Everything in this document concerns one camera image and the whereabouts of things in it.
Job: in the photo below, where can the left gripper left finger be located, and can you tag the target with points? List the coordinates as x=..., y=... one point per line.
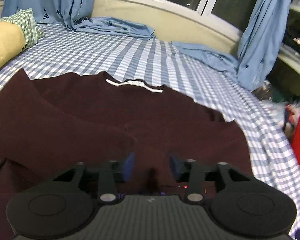
x=62, y=206

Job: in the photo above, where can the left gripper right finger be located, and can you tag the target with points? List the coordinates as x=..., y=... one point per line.
x=236, y=202

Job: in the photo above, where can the maroon vintage print sweatshirt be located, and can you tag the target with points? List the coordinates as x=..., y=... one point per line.
x=49, y=125

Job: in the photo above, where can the white shelf with clothes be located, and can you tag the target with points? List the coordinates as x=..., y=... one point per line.
x=297, y=35

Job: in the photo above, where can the clear plastic bag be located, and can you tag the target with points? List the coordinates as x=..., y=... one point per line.
x=284, y=110

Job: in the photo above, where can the right blue star curtain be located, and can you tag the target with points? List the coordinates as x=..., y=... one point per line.
x=257, y=50

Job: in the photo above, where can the blue star curtain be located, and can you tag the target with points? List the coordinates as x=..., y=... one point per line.
x=257, y=50
x=75, y=15

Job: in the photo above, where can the blue white checkered bedsheet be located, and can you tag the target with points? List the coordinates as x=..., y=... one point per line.
x=159, y=63

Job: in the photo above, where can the yellow avocado print pillow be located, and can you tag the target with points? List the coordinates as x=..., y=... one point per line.
x=12, y=41

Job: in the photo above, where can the green checkered pillow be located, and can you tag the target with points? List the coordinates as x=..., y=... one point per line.
x=25, y=20

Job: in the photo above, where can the left blue star curtain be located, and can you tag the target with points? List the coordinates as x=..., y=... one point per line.
x=75, y=15

